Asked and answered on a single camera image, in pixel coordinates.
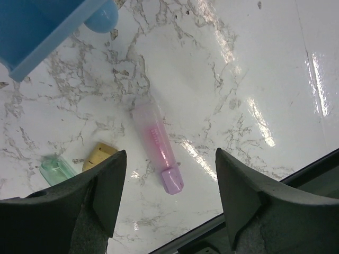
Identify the green highlighter left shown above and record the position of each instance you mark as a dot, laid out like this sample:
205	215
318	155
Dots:
55	170

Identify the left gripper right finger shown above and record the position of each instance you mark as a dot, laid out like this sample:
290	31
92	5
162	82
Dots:
275	211

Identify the tan eraser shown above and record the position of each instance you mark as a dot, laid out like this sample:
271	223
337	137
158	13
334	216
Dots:
100	153

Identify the pink highlighter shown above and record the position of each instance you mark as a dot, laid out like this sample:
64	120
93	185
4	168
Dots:
151	129

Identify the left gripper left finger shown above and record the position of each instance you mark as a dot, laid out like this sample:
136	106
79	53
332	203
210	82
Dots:
74	216

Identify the light blue bin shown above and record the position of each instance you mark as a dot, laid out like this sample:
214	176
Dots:
31	30

